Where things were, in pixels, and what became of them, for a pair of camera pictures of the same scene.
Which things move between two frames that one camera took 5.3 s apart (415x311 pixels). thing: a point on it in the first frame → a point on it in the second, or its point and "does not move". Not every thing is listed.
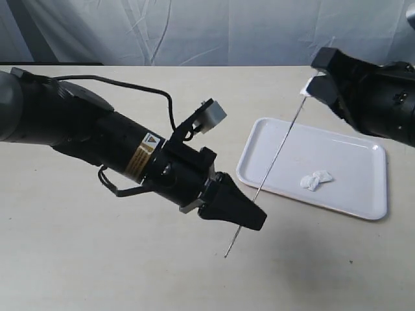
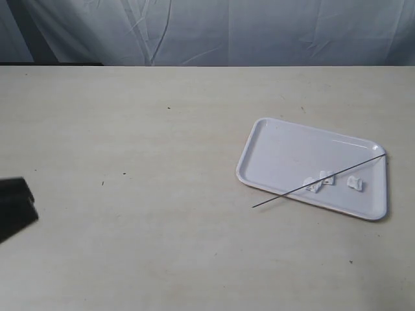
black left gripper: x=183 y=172 → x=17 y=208
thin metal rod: x=235 y=237 → x=319 y=181
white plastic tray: x=314 y=166 does not move
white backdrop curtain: x=204 y=32 does not move
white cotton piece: x=305 y=92 → x=355 y=183
